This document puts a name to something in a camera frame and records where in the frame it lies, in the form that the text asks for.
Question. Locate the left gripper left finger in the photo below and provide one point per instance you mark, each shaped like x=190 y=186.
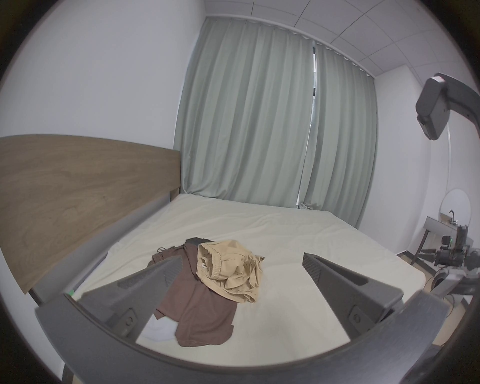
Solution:
x=142 y=292

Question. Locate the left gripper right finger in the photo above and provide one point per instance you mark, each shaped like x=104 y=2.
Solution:
x=348 y=296

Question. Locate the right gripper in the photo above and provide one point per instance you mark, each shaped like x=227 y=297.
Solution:
x=443 y=257

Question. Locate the tan shorts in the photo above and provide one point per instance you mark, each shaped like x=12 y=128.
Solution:
x=232 y=277

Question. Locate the bed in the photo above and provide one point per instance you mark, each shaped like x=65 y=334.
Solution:
x=300 y=240

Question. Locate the grey dressing table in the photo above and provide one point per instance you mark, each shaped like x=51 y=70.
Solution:
x=440 y=224

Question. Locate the white garment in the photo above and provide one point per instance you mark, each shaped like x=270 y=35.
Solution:
x=161 y=332

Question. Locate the round mirror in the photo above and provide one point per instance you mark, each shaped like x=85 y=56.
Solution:
x=459 y=204

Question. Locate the brown garment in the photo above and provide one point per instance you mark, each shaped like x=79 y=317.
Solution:
x=195 y=315

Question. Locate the black garment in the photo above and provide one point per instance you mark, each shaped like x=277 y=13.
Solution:
x=198 y=241

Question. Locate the grey-green curtain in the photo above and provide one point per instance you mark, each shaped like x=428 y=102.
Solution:
x=341 y=150
x=243 y=112

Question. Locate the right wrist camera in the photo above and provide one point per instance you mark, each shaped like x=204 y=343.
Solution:
x=446 y=240

